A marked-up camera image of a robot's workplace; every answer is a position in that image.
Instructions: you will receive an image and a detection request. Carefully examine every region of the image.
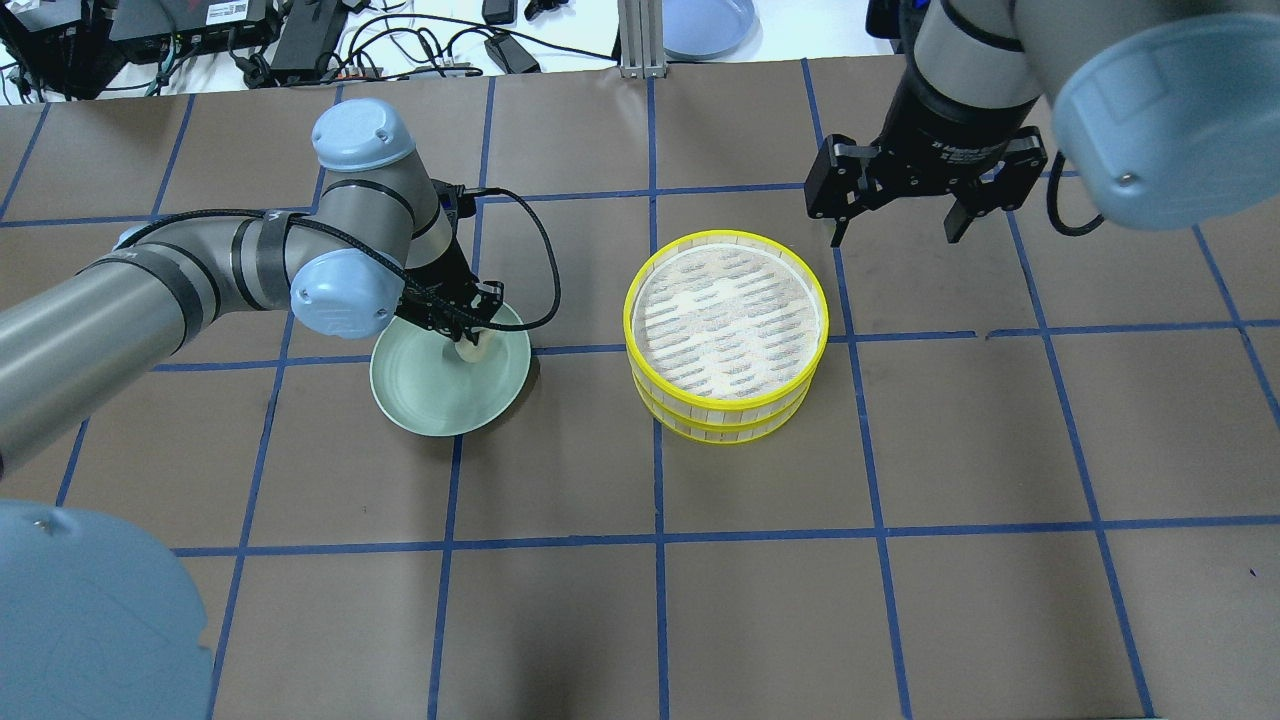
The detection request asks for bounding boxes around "yellow steamer top layer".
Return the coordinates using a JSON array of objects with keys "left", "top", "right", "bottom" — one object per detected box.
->
[{"left": 622, "top": 229, "right": 831, "bottom": 414}]

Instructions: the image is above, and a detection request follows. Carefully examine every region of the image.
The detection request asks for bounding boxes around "light green plate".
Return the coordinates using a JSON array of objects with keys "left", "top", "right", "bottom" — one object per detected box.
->
[{"left": 369, "top": 318, "right": 532, "bottom": 437}]

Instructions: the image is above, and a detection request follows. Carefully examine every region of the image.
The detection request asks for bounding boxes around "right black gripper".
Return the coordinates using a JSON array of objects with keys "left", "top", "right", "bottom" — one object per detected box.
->
[{"left": 805, "top": 70, "right": 1048, "bottom": 249}]

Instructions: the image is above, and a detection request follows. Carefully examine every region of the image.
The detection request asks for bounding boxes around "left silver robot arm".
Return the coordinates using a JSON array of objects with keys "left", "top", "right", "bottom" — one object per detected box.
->
[{"left": 1, "top": 97, "right": 504, "bottom": 719}]

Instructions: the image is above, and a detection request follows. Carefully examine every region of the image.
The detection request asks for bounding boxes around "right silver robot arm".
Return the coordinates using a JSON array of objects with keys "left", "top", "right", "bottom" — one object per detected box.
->
[{"left": 804, "top": 1, "right": 1279, "bottom": 245}]

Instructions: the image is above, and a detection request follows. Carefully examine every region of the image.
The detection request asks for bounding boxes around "yellow steamer layer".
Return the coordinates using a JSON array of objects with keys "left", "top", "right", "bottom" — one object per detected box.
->
[
  {"left": 622, "top": 229, "right": 831, "bottom": 414},
  {"left": 634, "top": 379, "right": 812, "bottom": 445}
]

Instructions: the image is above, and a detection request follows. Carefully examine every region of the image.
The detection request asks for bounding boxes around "aluminium frame post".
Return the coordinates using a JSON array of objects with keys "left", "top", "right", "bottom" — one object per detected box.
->
[{"left": 617, "top": 0, "right": 668, "bottom": 79}]

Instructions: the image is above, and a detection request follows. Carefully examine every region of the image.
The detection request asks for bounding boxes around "black power adapter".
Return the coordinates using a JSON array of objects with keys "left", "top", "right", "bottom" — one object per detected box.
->
[{"left": 484, "top": 32, "right": 541, "bottom": 76}]

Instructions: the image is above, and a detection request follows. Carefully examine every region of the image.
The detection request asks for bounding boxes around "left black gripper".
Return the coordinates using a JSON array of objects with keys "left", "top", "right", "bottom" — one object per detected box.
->
[{"left": 396, "top": 245, "right": 504, "bottom": 343}]

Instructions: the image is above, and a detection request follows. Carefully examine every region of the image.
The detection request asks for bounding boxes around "yellow steamer bottom layer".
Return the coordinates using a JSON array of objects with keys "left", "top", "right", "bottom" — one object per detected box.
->
[{"left": 634, "top": 379, "right": 812, "bottom": 445}]

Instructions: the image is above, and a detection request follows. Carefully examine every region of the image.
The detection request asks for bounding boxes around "blue plate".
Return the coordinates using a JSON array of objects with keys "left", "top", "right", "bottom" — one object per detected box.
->
[{"left": 660, "top": 1, "right": 756, "bottom": 61}]

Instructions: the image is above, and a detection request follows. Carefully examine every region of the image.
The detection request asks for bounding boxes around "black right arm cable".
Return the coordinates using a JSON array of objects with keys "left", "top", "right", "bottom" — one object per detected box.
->
[{"left": 1046, "top": 155, "right": 1106, "bottom": 238}]

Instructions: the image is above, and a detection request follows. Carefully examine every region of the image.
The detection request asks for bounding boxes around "white steamed bun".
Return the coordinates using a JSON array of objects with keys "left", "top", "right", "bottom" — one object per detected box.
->
[{"left": 453, "top": 328, "right": 498, "bottom": 364}]

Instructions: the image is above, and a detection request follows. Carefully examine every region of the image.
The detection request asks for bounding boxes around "black laptop charger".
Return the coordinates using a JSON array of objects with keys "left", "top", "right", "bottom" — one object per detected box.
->
[{"left": 269, "top": 1, "right": 348, "bottom": 85}]

